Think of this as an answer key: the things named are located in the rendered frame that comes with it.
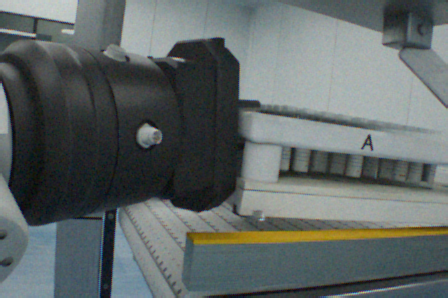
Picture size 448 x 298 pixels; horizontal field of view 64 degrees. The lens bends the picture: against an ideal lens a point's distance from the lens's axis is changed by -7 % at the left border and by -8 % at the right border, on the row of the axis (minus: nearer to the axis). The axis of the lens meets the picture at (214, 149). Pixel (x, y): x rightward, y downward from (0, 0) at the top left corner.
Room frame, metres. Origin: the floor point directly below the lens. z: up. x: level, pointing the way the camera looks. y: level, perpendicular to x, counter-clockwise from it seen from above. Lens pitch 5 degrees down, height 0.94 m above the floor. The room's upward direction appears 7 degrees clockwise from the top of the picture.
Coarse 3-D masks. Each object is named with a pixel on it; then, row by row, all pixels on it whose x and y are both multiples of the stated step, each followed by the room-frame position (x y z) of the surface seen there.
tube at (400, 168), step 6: (402, 126) 0.34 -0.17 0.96; (408, 126) 0.33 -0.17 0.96; (402, 132) 0.34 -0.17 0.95; (408, 132) 0.33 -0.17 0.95; (414, 132) 0.33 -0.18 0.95; (396, 162) 0.34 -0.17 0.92; (402, 162) 0.33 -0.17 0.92; (408, 162) 0.33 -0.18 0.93; (396, 168) 0.34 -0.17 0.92; (402, 168) 0.33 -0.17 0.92; (396, 174) 0.34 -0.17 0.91; (402, 174) 0.33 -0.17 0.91; (396, 180) 0.34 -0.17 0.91; (402, 180) 0.33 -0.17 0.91; (402, 186) 0.33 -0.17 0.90
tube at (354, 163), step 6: (354, 120) 0.33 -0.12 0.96; (360, 120) 0.32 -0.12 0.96; (366, 120) 0.32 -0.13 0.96; (354, 126) 0.32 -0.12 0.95; (360, 126) 0.32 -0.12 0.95; (366, 126) 0.32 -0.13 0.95; (348, 156) 0.33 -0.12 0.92; (354, 156) 0.32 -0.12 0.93; (360, 156) 0.32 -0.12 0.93; (348, 162) 0.32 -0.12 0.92; (354, 162) 0.32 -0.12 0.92; (360, 162) 0.32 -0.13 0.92; (348, 168) 0.32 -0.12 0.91; (354, 168) 0.32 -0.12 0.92; (360, 168) 0.32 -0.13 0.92; (348, 174) 0.32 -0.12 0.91; (354, 174) 0.32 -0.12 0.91; (348, 180) 0.32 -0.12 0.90; (354, 180) 0.32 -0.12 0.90
